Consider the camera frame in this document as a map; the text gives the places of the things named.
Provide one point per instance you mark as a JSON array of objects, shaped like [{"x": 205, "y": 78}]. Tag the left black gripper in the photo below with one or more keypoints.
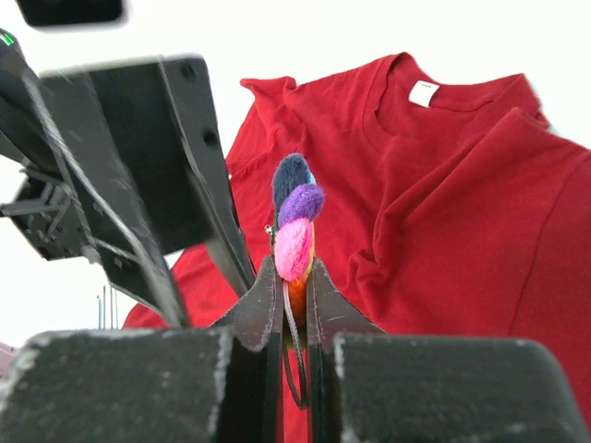
[{"x": 140, "y": 140}]

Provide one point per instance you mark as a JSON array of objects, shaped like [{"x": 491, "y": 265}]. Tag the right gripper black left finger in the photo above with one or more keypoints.
[{"x": 220, "y": 384}]

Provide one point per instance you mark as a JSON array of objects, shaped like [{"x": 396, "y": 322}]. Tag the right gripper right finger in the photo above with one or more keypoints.
[{"x": 369, "y": 386}]

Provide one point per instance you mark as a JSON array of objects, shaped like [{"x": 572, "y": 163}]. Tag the red t-shirt garment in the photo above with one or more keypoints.
[{"x": 451, "y": 210}]

